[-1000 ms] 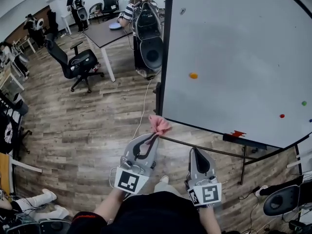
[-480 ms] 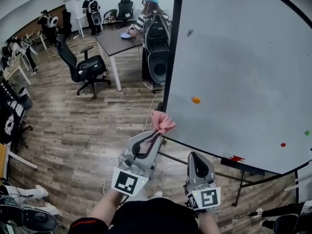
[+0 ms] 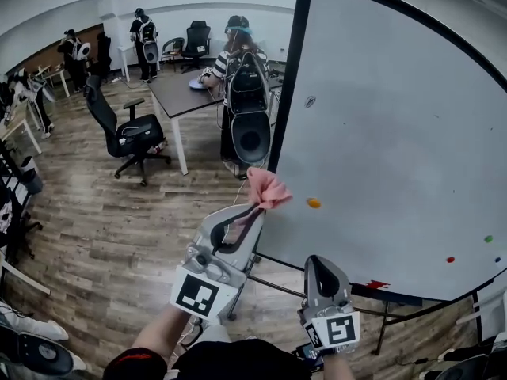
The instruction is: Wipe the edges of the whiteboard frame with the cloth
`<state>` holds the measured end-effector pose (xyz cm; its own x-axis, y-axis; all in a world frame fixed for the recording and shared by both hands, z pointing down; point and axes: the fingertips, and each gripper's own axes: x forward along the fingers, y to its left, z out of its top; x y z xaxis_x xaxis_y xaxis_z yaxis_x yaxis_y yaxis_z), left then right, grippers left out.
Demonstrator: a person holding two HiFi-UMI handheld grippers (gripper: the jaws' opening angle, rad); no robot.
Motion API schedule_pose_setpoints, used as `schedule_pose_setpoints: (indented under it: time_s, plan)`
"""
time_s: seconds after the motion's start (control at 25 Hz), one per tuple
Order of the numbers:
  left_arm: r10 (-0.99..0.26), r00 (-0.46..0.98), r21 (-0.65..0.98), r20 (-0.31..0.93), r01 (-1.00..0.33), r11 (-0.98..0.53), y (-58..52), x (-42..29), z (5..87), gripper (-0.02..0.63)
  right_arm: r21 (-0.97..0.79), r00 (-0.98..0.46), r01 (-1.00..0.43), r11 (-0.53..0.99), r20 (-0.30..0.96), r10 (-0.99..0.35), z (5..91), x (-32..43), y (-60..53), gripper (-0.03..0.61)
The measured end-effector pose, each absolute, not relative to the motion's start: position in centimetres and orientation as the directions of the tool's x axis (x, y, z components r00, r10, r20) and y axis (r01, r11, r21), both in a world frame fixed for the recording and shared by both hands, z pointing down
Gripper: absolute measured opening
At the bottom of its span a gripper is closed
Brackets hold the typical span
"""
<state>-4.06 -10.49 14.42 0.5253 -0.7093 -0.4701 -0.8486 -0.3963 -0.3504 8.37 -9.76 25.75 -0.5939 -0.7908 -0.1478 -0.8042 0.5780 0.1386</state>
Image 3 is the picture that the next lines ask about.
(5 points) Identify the dark brown table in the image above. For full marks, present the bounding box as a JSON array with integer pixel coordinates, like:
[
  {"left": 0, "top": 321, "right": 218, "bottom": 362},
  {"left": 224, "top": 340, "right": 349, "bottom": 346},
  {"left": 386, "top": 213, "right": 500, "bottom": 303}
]
[{"left": 147, "top": 66, "right": 284, "bottom": 177}]

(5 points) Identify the black metal rack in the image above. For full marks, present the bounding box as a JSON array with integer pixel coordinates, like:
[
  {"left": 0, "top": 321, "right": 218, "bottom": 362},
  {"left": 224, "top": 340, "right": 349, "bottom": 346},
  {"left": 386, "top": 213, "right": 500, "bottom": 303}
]
[{"left": 0, "top": 139, "right": 44, "bottom": 269}]

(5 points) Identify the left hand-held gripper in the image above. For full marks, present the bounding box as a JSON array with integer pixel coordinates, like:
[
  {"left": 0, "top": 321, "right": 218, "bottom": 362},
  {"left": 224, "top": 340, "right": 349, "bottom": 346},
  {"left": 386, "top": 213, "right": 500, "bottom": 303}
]
[{"left": 170, "top": 203, "right": 266, "bottom": 325}]

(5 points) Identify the black framed whiteboard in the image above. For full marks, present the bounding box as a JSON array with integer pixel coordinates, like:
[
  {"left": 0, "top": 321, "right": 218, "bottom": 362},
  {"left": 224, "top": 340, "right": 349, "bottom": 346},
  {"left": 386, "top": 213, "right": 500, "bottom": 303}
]
[{"left": 257, "top": 0, "right": 507, "bottom": 304}]

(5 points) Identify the white table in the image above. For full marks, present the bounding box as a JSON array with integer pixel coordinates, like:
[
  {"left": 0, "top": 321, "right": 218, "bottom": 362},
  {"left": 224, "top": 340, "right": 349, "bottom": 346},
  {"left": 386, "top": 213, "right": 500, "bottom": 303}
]
[
  {"left": 37, "top": 63, "right": 72, "bottom": 98},
  {"left": 0, "top": 103, "right": 43, "bottom": 156},
  {"left": 117, "top": 42, "right": 139, "bottom": 83}
]

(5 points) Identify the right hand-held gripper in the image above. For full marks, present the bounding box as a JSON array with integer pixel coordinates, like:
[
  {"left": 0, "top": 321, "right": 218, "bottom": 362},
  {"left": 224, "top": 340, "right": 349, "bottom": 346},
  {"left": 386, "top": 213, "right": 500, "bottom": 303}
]
[{"left": 297, "top": 255, "right": 361, "bottom": 352}]

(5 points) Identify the person's black shirt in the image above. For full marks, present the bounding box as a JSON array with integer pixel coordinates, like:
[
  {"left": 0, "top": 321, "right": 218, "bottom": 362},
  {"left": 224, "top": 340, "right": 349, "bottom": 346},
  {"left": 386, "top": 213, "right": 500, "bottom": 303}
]
[{"left": 101, "top": 337, "right": 320, "bottom": 380}]

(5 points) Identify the person's right forearm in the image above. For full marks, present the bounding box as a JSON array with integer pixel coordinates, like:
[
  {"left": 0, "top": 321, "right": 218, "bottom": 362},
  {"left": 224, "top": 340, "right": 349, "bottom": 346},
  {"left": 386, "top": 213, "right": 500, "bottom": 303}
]
[{"left": 322, "top": 349, "right": 356, "bottom": 380}]

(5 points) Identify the black phone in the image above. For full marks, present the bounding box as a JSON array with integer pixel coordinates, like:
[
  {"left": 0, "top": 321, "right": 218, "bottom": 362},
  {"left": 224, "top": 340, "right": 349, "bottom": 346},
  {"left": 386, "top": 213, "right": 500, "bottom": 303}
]
[{"left": 292, "top": 341, "right": 325, "bottom": 372}]

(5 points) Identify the black armchair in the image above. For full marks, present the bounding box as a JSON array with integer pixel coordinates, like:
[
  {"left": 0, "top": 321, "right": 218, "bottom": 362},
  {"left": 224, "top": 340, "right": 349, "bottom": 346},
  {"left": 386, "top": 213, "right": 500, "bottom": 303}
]
[{"left": 159, "top": 36, "right": 186, "bottom": 73}]

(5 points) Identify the black and white backpack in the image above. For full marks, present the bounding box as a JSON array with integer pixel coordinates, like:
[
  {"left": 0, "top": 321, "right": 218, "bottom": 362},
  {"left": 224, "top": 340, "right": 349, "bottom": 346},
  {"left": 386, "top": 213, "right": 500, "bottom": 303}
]
[{"left": 0, "top": 298, "right": 87, "bottom": 380}]

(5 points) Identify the pink cloth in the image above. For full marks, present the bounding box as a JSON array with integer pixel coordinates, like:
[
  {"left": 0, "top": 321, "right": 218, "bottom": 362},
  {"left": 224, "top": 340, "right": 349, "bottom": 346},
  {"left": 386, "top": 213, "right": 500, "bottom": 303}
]
[{"left": 246, "top": 167, "right": 294, "bottom": 211}]

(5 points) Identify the person's left forearm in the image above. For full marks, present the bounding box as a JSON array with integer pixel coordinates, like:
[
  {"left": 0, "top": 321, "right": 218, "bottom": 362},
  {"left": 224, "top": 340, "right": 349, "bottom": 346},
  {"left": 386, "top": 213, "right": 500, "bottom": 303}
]
[{"left": 132, "top": 305, "right": 196, "bottom": 368}]

